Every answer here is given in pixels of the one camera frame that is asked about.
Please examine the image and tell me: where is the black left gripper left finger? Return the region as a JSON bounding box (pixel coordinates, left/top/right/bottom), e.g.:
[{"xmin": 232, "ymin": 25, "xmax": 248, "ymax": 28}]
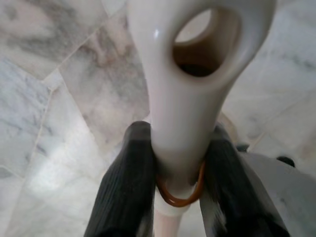
[{"xmin": 82, "ymin": 120, "xmax": 158, "ymax": 237}]

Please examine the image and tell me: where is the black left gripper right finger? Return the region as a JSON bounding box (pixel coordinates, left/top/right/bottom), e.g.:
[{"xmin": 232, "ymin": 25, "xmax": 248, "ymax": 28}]
[{"xmin": 199, "ymin": 124, "xmax": 279, "ymax": 237}]

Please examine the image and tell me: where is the white handled broom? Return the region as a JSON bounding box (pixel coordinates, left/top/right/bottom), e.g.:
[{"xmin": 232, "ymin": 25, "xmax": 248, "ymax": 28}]
[{"xmin": 125, "ymin": 0, "xmax": 275, "ymax": 237}]

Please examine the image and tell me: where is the orange rubber band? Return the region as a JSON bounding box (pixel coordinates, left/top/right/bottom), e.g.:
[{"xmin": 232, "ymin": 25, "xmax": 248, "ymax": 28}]
[{"xmin": 155, "ymin": 160, "xmax": 207, "ymax": 206}]

